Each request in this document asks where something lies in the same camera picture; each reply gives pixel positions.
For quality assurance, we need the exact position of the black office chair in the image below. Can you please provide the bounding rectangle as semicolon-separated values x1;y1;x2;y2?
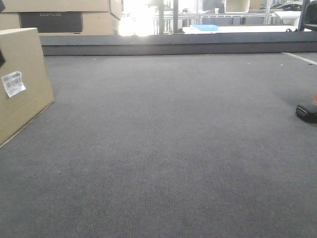
298;0;317;31

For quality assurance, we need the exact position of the white background table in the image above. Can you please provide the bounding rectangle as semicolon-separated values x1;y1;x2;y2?
182;25;297;34

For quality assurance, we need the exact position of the cardboard box top stack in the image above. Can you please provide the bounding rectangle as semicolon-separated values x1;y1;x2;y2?
0;0;122;19

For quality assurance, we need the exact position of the grey table edge rail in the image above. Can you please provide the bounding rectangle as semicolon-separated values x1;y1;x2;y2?
40;31;317;56

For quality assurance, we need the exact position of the light blue tray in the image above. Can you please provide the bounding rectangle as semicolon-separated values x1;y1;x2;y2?
190;24;219;31

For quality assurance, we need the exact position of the brown cardboard package box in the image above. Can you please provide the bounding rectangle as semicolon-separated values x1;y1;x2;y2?
0;28;54;146

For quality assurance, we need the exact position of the white barcode label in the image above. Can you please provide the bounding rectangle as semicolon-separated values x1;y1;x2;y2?
1;71;26;98

